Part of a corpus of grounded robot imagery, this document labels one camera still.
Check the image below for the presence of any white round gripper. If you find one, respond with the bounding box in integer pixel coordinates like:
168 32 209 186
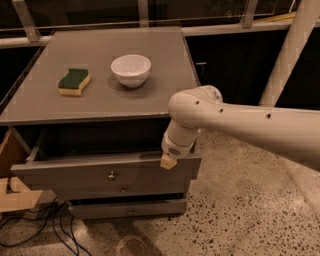
160 120 199 170

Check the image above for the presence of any grey top drawer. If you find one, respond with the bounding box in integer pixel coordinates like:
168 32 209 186
11 129 201 197

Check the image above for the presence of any grey drawer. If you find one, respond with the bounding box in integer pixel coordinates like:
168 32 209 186
11 129 201 197
56 181 187 200
69 199 187 219

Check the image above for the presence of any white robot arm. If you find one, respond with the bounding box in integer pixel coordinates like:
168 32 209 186
160 86 320 171

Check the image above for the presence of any grey middle drawer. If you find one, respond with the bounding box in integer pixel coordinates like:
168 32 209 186
56 181 187 200

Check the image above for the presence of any grey drawer cabinet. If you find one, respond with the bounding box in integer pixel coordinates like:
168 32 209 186
1 27 197 207

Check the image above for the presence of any grey bottom drawer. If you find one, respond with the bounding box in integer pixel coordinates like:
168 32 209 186
69 199 187 219

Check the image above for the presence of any white ceramic bowl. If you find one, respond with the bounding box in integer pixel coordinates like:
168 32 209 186
111 54 151 88

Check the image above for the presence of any green yellow sponge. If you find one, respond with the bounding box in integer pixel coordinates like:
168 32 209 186
58 69 90 96

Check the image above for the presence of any brown cardboard panel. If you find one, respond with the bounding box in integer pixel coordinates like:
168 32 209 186
0 131 27 178

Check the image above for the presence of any white diagonal pole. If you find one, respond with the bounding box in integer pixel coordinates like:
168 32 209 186
259 0 320 107

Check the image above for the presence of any black cable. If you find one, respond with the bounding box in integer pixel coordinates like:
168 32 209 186
0 196 84 256

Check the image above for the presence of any blue cable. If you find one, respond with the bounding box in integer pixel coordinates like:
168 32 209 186
0 201 94 256

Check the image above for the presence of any metal railing frame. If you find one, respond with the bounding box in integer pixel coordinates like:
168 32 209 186
0 0 301 49

